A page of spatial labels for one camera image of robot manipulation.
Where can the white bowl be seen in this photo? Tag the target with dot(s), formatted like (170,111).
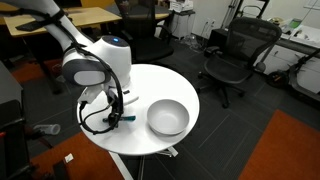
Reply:
(167,117)

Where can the round white table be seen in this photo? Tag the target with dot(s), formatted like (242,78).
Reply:
(150,83)

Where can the teal marker pen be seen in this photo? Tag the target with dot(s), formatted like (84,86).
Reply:
(128,118)

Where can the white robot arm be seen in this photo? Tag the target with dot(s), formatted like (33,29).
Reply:
(106,62)

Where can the black cabinet left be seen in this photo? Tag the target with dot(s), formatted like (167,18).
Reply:
(14,155)

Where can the white box under desk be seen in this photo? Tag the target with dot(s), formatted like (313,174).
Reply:
(183,17)

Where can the black mesh office chair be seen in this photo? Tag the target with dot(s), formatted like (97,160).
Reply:
(232,64)

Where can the black electric scooter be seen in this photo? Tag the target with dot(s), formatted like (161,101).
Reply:
(280,78)

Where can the black office chair back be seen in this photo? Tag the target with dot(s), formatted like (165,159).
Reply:
(148,40)

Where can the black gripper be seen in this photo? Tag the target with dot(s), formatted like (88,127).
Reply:
(115,100)

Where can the white paper tag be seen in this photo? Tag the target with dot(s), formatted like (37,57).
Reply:
(68,158)

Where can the white cabinet desk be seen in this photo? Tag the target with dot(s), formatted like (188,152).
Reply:
(287,50)

